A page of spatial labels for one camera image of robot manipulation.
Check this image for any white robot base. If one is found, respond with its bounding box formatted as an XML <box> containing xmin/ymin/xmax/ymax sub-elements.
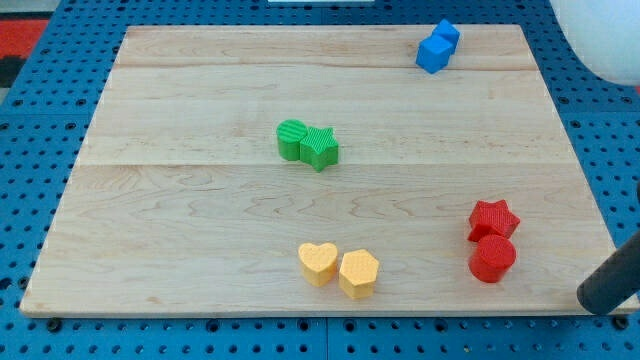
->
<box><xmin>550</xmin><ymin>0</ymin><xmax>639</xmax><ymax>86</ymax></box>

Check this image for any yellow heart block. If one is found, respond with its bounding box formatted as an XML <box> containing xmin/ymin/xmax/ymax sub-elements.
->
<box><xmin>298</xmin><ymin>243</ymin><xmax>339</xmax><ymax>287</ymax></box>

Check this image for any yellow hexagon block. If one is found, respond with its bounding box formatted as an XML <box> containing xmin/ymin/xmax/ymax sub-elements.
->
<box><xmin>339</xmin><ymin>249</ymin><xmax>380</xmax><ymax>299</ymax></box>

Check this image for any green star block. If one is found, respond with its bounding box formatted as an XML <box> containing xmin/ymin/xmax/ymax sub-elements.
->
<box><xmin>300</xmin><ymin>127</ymin><xmax>339</xmax><ymax>172</ymax></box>

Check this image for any green cylinder block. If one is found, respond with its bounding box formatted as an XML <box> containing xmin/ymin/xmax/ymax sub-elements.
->
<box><xmin>276</xmin><ymin>119</ymin><xmax>308</xmax><ymax>161</ymax></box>

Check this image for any wooden board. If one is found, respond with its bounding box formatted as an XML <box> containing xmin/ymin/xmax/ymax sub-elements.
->
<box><xmin>20</xmin><ymin>25</ymin><xmax>614</xmax><ymax>318</ymax></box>

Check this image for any front blue cube block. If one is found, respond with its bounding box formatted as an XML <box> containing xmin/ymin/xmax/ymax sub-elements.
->
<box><xmin>415</xmin><ymin>35</ymin><xmax>454</xmax><ymax>74</ymax></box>

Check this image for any blue cube block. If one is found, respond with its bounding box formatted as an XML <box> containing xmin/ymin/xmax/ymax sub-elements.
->
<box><xmin>432</xmin><ymin>19</ymin><xmax>461</xmax><ymax>54</ymax></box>
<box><xmin>415</xmin><ymin>35</ymin><xmax>454</xmax><ymax>74</ymax></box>

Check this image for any red star block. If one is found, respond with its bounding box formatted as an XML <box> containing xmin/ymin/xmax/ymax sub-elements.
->
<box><xmin>467</xmin><ymin>199</ymin><xmax>521</xmax><ymax>242</ymax></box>

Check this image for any red cylinder block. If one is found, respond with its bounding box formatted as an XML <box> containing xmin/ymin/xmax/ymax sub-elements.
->
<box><xmin>468</xmin><ymin>235</ymin><xmax>517</xmax><ymax>283</ymax></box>

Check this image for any rear blue cube block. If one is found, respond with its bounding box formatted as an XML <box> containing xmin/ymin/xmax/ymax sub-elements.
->
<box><xmin>432</xmin><ymin>19</ymin><xmax>461</xmax><ymax>54</ymax></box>

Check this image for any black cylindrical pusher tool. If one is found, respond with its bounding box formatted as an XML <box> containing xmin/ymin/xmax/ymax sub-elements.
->
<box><xmin>576</xmin><ymin>232</ymin><xmax>639</xmax><ymax>315</ymax></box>

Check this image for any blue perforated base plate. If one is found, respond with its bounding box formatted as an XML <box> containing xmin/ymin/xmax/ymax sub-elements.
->
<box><xmin>1</xmin><ymin>0</ymin><xmax>639</xmax><ymax>359</ymax></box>

